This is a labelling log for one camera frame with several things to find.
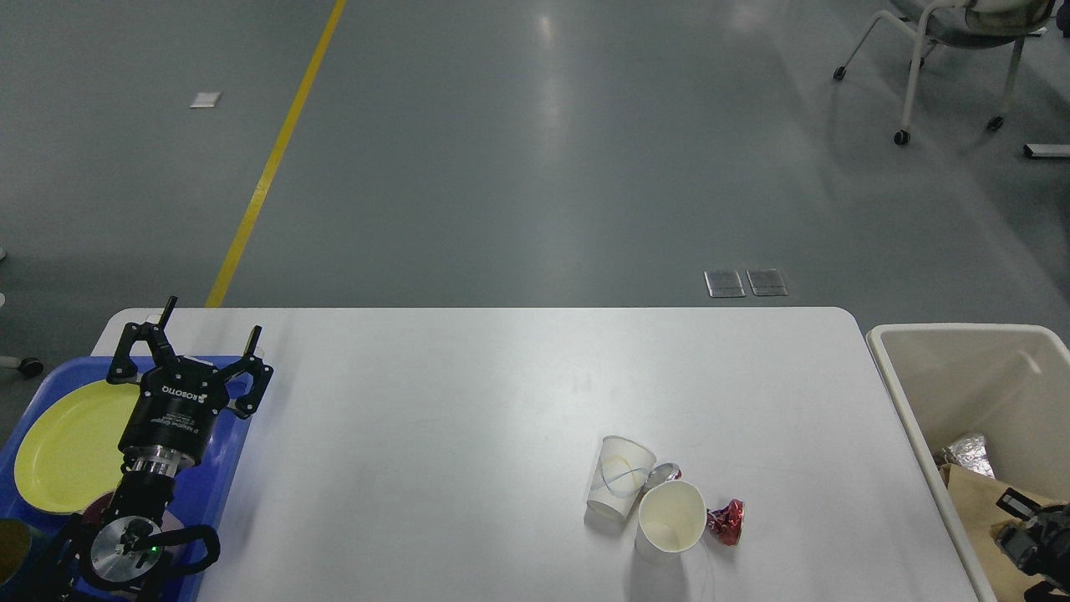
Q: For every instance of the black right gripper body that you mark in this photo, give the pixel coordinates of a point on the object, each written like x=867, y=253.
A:
x=1040, y=547

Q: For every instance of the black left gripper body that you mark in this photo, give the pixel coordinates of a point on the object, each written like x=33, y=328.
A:
x=170, y=428

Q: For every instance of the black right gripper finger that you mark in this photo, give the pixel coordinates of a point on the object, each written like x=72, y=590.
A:
x=1018, y=505

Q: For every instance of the yellow plastic plate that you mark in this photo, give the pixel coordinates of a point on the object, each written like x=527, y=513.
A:
x=70, y=455

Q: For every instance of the teal mug yellow inside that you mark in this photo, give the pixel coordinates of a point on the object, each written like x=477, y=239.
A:
x=22, y=546

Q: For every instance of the red foil wrapper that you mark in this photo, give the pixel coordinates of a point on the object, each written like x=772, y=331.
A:
x=726, y=524

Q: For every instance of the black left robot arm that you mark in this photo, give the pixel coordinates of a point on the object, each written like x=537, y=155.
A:
x=128, y=554

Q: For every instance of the foil piece in bin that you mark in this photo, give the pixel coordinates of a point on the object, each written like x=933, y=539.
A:
x=969, y=452

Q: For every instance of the blue plastic tray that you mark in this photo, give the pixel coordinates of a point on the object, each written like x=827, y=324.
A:
x=201, y=492

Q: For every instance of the beige plastic bin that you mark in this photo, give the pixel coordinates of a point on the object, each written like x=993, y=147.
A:
x=1005, y=381

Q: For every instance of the black caster wheel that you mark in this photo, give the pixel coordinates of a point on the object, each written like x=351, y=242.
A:
x=27, y=366

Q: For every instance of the white floor marker tile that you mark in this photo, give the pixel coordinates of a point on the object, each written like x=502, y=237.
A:
x=205, y=100

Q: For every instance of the white bar on floor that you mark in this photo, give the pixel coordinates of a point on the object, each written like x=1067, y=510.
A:
x=1038, y=151

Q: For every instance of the silver floor socket plate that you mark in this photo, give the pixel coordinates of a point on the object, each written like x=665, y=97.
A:
x=724, y=284

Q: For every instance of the white patterned paper cup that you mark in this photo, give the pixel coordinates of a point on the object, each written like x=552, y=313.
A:
x=620, y=472

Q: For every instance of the white wheeled chair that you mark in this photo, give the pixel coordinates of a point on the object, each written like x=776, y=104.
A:
x=971, y=25

